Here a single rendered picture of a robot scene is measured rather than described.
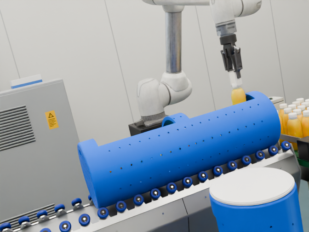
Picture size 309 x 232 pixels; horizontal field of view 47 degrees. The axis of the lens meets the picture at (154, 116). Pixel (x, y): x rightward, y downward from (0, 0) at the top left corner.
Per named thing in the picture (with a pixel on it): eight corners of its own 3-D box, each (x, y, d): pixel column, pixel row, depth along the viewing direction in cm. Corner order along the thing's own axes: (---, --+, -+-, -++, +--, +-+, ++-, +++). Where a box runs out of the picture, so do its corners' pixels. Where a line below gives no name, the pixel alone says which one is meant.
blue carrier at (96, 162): (88, 195, 164) (73, 136, 158) (248, 140, 191) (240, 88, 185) (102, 221, 137) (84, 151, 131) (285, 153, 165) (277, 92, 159)
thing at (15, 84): (11, 90, 303) (9, 81, 302) (40, 82, 313) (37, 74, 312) (13, 90, 293) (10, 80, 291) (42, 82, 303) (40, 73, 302)
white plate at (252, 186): (288, 162, 130) (288, 165, 130) (211, 172, 137) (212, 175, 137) (300, 197, 104) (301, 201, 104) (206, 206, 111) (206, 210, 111)
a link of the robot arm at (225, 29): (221, 22, 157) (224, 36, 158) (239, 19, 159) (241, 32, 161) (211, 25, 165) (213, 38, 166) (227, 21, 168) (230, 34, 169)
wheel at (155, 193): (147, 191, 149) (148, 189, 147) (157, 187, 150) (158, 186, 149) (151, 201, 147) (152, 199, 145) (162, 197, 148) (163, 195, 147)
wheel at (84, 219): (77, 217, 140) (77, 215, 138) (88, 212, 141) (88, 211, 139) (80, 228, 138) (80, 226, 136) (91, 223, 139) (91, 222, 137)
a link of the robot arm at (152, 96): (135, 116, 229) (128, 82, 226) (158, 108, 239) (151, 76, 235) (148, 117, 216) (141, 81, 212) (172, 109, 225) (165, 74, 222)
